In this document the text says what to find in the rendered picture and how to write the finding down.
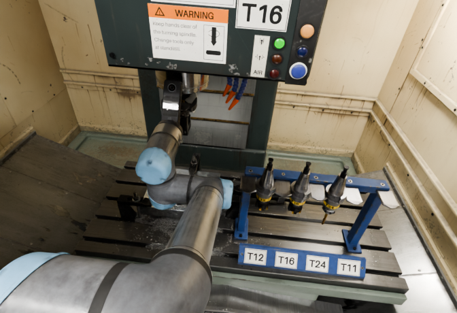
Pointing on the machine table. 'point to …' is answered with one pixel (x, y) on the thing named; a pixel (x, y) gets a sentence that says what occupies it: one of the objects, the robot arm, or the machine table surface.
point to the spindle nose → (193, 82)
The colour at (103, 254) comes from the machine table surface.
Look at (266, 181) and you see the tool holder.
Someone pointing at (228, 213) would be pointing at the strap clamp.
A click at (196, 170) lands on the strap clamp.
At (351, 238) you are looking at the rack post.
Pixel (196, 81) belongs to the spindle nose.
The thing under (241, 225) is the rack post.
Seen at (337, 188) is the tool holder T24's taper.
